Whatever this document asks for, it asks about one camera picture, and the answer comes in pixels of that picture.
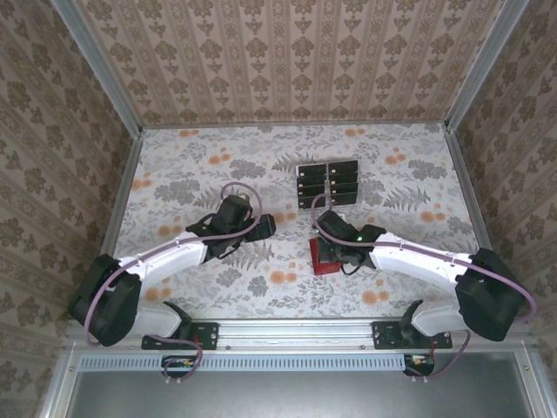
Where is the clear acrylic card stand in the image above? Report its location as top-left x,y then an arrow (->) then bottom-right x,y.
294,158 -> 361,213

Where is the red leather card holder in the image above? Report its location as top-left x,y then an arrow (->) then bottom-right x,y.
307,236 -> 344,278

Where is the thin black cable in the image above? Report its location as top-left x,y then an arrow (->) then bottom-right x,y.
341,254 -> 369,276

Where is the aluminium frame post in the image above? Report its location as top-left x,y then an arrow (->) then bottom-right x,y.
48,0 -> 144,137
444,0 -> 523,134

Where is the aluminium table edge rail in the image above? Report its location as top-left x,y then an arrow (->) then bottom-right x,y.
443,125 -> 485,253
98,128 -> 144,262

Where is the floral table cover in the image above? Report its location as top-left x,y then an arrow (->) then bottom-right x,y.
111,124 -> 501,321

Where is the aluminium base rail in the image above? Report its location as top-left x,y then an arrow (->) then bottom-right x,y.
64,317 -> 534,349

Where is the small black circuit board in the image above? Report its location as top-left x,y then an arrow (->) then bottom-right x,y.
404,354 -> 436,376
161,355 -> 197,376

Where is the long purple camera cable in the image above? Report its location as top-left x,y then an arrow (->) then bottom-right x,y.
311,193 -> 537,324
84,181 -> 266,347

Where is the grey metal panel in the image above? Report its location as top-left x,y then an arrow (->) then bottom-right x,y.
64,351 -> 539,418

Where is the short purple base cable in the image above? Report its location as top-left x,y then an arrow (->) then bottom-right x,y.
143,334 -> 205,387
402,329 -> 471,384

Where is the white slotted cable duct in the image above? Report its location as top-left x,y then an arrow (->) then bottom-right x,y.
80,353 -> 413,372

